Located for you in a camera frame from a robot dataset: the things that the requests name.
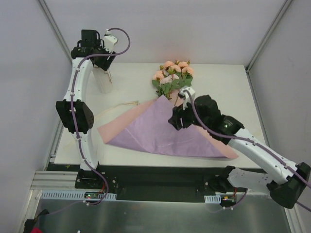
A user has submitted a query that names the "red cloth object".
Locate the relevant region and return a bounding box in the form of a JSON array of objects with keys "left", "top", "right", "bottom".
[{"left": 30, "top": 228, "right": 43, "bottom": 233}]

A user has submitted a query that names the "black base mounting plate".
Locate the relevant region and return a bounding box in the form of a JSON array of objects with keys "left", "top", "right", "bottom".
[{"left": 75, "top": 165, "right": 226, "bottom": 203}]

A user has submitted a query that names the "left white cable duct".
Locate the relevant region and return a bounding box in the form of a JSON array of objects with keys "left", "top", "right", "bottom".
[{"left": 41, "top": 190, "right": 117, "bottom": 201}]

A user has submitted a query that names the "cream ribbon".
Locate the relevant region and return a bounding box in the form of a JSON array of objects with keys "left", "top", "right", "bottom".
[{"left": 63, "top": 100, "right": 140, "bottom": 150}]

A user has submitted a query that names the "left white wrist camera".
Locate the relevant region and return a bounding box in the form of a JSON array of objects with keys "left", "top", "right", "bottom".
[{"left": 103, "top": 30, "right": 118, "bottom": 53}]

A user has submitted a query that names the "left aluminium frame post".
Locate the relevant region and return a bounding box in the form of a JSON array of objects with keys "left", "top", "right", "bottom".
[{"left": 36, "top": 0, "right": 72, "bottom": 62}]

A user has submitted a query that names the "aluminium frame post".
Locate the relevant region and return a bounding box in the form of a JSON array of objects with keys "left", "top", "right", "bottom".
[
  {"left": 36, "top": 0, "right": 72, "bottom": 62},
  {"left": 245, "top": 0, "right": 293, "bottom": 74}
]

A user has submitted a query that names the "right white cable duct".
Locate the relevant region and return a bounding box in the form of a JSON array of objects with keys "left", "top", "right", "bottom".
[{"left": 204, "top": 194, "right": 222, "bottom": 204}]

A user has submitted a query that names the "pink rose stem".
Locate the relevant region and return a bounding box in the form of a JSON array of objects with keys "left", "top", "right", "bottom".
[
  {"left": 152, "top": 70, "right": 172, "bottom": 97},
  {"left": 159, "top": 61, "right": 181, "bottom": 79},
  {"left": 175, "top": 60, "right": 194, "bottom": 87},
  {"left": 156, "top": 76, "right": 182, "bottom": 100}
]

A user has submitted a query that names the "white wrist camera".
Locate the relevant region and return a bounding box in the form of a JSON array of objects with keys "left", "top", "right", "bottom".
[
  {"left": 178, "top": 86, "right": 196, "bottom": 110},
  {"left": 103, "top": 30, "right": 118, "bottom": 53}
]

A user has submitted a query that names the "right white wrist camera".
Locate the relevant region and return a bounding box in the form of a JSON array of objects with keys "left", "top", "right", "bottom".
[{"left": 178, "top": 86, "right": 196, "bottom": 110}]

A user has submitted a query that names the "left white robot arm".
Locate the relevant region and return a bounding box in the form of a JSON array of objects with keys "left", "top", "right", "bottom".
[{"left": 56, "top": 30, "right": 118, "bottom": 191}]

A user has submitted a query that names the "right aluminium frame post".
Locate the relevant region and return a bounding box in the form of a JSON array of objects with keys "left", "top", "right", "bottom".
[{"left": 245, "top": 0, "right": 293, "bottom": 74}]

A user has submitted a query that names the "white cable duct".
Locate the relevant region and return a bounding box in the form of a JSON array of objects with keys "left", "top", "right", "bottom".
[
  {"left": 204, "top": 194, "right": 222, "bottom": 204},
  {"left": 41, "top": 190, "right": 117, "bottom": 201}
]

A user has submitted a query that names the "white ribbed ceramic vase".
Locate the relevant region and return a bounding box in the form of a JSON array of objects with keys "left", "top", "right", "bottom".
[{"left": 93, "top": 66, "right": 113, "bottom": 94}]

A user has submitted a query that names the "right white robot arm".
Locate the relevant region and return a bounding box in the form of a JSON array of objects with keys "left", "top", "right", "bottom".
[{"left": 168, "top": 92, "right": 311, "bottom": 209}]

